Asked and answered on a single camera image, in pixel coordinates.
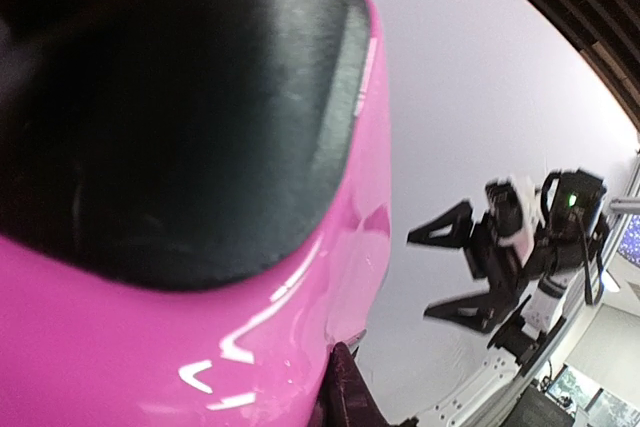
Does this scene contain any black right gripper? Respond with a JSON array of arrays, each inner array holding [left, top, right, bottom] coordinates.
[[407, 174, 609, 332]]

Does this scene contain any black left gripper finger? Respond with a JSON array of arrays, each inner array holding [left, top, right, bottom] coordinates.
[[322, 342, 389, 427]]

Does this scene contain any pink cartoon hard-shell suitcase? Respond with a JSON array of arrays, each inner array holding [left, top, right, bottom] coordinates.
[[1, 0, 391, 426]]

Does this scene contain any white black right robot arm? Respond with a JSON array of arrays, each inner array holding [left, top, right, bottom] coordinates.
[[407, 169, 610, 369]]

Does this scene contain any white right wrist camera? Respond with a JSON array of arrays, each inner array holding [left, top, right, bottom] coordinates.
[[485, 176, 545, 266]]

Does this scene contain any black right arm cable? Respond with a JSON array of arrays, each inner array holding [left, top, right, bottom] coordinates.
[[577, 216, 606, 306]]

